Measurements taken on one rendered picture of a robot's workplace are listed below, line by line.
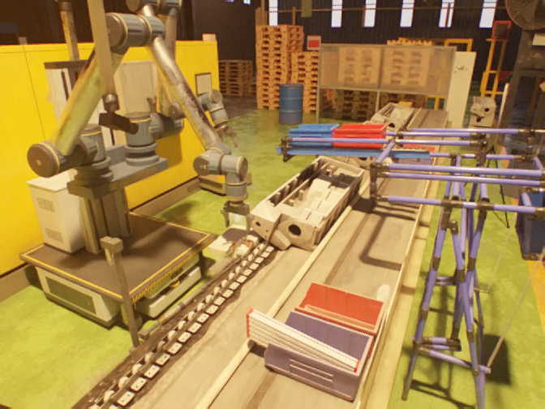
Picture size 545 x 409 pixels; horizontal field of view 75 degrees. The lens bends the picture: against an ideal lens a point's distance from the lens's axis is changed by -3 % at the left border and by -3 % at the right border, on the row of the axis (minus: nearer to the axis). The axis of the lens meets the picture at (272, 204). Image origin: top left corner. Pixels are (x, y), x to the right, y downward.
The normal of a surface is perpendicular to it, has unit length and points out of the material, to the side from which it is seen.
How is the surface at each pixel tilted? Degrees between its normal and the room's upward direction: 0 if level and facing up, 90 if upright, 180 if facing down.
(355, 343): 88
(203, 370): 0
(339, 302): 88
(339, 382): 92
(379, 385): 0
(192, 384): 0
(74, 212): 90
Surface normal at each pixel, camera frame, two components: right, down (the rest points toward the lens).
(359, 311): -0.45, 0.34
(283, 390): 0.00, -0.91
